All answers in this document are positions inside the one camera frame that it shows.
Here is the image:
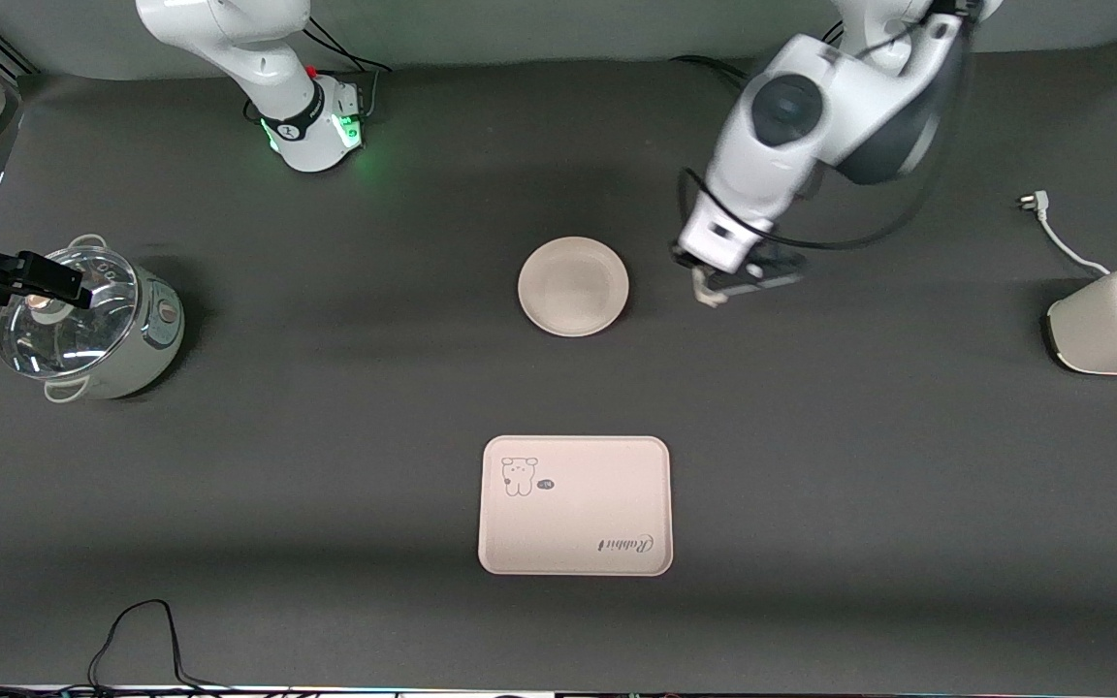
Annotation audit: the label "glass pot lid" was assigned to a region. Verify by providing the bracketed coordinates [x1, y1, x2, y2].
[0, 244, 140, 379]

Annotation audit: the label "white toaster power cable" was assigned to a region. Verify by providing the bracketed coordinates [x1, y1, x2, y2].
[1019, 192, 1112, 277]

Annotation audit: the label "white toaster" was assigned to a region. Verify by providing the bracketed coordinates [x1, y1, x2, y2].
[1046, 264, 1117, 376]

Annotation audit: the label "thin black loose cable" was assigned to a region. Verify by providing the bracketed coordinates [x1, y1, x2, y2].
[0, 599, 230, 698]

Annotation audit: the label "pale green electric pot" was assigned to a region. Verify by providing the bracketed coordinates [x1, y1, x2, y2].
[0, 235, 186, 403]

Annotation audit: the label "black left arm base cables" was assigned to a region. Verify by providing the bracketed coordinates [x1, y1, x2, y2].
[670, 55, 751, 86]

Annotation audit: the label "aluminium frame rail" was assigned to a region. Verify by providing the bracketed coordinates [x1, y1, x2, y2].
[0, 19, 41, 79]

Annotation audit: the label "round beige plate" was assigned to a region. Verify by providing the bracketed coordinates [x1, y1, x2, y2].
[518, 237, 630, 338]

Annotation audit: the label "beige tray with rabbit print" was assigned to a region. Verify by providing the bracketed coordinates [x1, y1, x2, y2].
[478, 435, 674, 577]

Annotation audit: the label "black arm base cables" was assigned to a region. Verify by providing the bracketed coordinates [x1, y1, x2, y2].
[670, 55, 751, 86]
[302, 17, 392, 122]

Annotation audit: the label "black right arm base cables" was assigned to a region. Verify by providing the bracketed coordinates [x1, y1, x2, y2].
[302, 17, 392, 122]

